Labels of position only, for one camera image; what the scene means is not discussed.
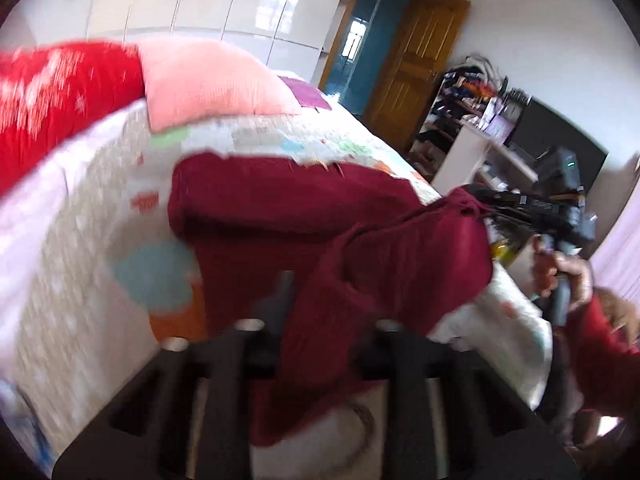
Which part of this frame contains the yellow object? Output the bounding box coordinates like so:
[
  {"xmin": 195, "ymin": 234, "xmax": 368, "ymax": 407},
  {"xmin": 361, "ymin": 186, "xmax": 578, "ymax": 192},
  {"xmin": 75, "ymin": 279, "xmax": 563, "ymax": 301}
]
[{"xmin": 490, "ymin": 237, "xmax": 523, "ymax": 268}]

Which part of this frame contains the dark red sweater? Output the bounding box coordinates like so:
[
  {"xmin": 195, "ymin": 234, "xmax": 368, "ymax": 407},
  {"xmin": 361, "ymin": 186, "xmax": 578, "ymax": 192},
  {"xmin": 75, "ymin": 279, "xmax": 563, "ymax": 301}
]
[{"xmin": 166, "ymin": 151, "xmax": 496, "ymax": 448}]

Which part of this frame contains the person's right hand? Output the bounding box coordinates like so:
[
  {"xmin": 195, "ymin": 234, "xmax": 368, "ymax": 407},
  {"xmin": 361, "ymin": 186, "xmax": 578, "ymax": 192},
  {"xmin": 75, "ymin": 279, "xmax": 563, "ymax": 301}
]
[{"xmin": 530, "ymin": 236, "xmax": 596, "ymax": 314}]

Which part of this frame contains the wooden door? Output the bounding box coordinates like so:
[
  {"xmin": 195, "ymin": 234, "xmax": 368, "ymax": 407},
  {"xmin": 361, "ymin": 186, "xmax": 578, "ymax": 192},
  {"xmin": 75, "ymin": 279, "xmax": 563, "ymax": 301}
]
[{"xmin": 362, "ymin": 0, "xmax": 468, "ymax": 153}]

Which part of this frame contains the patchwork quilted bedspread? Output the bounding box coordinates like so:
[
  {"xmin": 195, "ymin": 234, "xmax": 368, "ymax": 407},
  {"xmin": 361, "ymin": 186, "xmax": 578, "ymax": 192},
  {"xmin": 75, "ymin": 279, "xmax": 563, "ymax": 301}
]
[{"xmin": 0, "ymin": 75, "xmax": 553, "ymax": 466}]

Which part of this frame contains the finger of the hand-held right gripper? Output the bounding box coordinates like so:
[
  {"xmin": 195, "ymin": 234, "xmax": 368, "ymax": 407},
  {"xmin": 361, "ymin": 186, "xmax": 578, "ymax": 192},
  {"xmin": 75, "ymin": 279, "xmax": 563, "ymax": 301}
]
[
  {"xmin": 466, "ymin": 185, "xmax": 552, "ymax": 212},
  {"xmin": 486, "ymin": 209, "xmax": 544, "ymax": 234}
]

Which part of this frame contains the black television screen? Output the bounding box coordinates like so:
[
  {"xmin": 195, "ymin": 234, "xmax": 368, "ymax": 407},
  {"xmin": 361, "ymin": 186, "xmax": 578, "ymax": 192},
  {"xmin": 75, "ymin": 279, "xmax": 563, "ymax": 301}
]
[{"xmin": 505, "ymin": 97, "xmax": 610, "ymax": 196}]

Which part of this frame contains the light pink pillow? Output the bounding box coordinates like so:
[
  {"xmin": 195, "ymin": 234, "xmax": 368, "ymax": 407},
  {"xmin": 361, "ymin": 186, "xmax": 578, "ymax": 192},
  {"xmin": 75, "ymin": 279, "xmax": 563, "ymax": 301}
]
[{"xmin": 136, "ymin": 37, "xmax": 303, "ymax": 133}]

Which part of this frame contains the desk clutter pile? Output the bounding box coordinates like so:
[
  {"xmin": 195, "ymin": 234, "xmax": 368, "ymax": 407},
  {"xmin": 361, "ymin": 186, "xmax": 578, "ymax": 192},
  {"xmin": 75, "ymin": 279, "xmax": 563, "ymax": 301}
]
[{"xmin": 430, "ymin": 55, "xmax": 531, "ymax": 133}]

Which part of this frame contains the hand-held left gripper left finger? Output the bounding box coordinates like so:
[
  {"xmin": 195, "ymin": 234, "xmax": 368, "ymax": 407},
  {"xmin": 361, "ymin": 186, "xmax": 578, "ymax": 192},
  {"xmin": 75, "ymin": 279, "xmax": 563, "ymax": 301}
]
[{"xmin": 52, "ymin": 270, "xmax": 300, "ymax": 480}]

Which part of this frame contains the white desk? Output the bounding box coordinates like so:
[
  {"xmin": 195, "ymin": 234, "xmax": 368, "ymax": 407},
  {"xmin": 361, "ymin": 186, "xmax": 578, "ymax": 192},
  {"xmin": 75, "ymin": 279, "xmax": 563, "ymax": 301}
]
[{"xmin": 430, "ymin": 122, "xmax": 541, "ymax": 196}]

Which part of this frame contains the red floral quilt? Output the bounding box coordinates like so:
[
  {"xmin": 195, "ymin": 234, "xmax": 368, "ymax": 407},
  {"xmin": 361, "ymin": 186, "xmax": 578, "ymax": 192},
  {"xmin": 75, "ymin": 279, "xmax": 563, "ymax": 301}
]
[{"xmin": 0, "ymin": 40, "xmax": 146, "ymax": 196}]

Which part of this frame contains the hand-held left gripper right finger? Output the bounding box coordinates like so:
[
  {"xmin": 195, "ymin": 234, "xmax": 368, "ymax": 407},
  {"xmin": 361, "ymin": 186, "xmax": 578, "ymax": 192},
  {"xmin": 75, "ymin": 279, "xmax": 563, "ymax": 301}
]
[{"xmin": 352, "ymin": 320, "xmax": 578, "ymax": 480}]

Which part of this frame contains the person's right forearm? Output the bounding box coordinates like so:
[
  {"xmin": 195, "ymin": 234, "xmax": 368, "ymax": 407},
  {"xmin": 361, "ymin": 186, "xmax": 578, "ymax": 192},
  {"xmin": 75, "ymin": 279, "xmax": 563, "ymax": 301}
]
[{"xmin": 550, "ymin": 287, "xmax": 640, "ymax": 418}]

